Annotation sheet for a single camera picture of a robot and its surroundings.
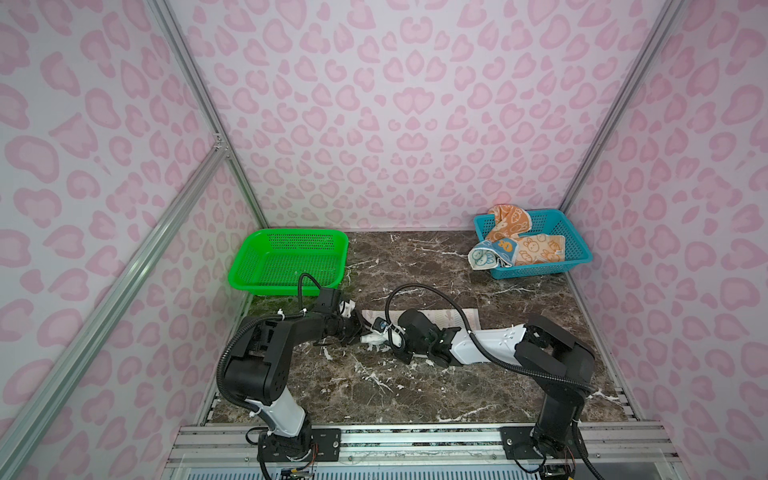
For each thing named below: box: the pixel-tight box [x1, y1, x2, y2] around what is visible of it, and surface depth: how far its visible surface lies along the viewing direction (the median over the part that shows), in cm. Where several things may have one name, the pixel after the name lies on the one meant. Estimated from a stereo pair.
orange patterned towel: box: [486, 204, 566, 265], surface depth 114 cm
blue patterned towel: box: [468, 238, 518, 270], surface depth 102 cm
